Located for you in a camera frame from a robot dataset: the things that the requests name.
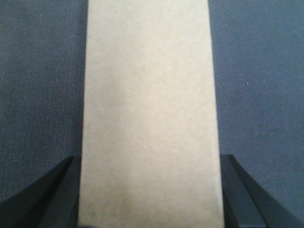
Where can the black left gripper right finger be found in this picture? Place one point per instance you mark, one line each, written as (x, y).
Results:
(247, 204)

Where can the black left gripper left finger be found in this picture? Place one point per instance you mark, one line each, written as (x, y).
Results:
(50, 202)

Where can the brown cardboard package box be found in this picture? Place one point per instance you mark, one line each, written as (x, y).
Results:
(150, 156)

